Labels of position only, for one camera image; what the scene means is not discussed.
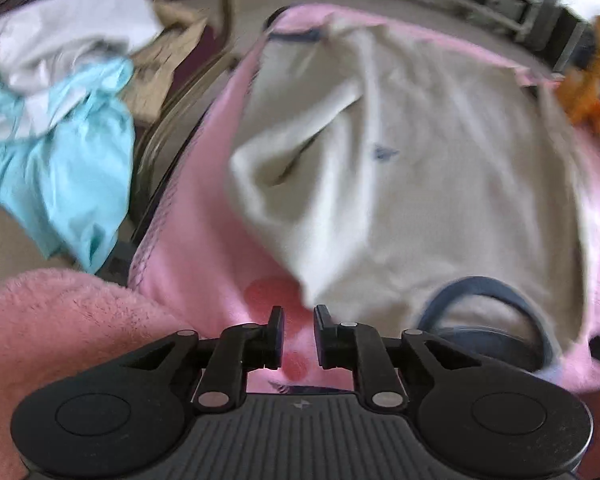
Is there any cream white t-shirt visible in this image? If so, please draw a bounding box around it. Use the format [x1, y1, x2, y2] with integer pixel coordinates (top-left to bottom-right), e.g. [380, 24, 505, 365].
[226, 22, 586, 359]

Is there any pink cartoon towel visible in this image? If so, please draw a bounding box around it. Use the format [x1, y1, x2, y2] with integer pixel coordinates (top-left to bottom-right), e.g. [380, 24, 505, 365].
[126, 3, 600, 396]

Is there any light blue garment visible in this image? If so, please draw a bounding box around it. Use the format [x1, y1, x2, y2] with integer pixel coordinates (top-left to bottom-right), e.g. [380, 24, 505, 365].
[0, 56, 135, 273]

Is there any beige garment on chair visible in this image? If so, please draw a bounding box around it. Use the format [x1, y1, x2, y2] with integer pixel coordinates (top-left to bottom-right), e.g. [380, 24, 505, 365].
[121, 0, 207, 126]

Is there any orange juice bottle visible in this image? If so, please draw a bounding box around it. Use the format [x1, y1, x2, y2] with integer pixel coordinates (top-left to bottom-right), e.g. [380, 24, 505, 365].
[555, 15, 600, 140]

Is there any white cloth on chair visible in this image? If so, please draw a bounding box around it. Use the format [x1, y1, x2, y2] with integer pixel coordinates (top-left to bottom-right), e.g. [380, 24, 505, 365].
[0, 0, 163, 143]

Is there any wooden chair frame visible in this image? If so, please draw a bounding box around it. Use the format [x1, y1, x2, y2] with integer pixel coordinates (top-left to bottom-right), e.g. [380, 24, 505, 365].
[129, 0, 239, 228]

